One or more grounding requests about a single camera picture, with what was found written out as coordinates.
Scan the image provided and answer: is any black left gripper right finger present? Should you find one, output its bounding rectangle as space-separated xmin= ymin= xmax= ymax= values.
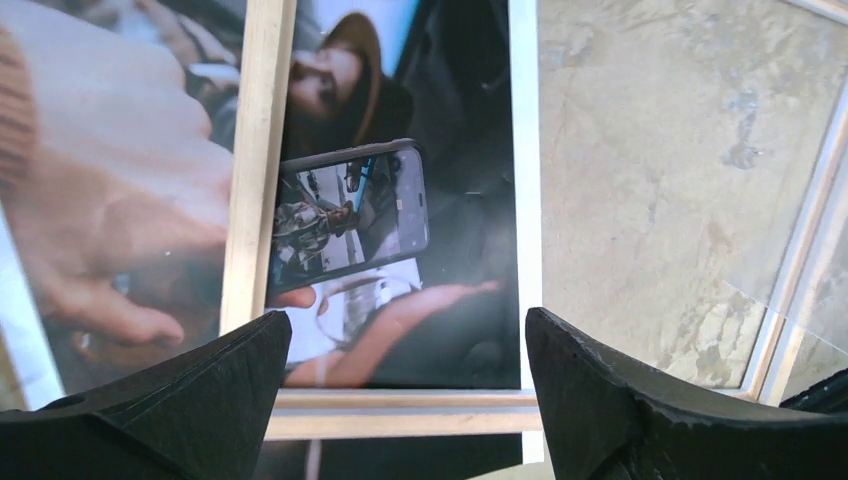
xmin=525 ymin=307 xmax=847 ymax=479

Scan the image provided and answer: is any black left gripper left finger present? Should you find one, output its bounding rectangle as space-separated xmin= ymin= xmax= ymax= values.
xmin=1 ymin=311 xmax=292 ymax=479

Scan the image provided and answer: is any colour photo print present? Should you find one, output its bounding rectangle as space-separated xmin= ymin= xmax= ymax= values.
xmin=0 ymin=0 xmax=546 ymax=480

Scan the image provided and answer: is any white wooden picture frame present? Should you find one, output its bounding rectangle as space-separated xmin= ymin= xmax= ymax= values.
xmin=218 ymin=0 xmax=848 ymax=443

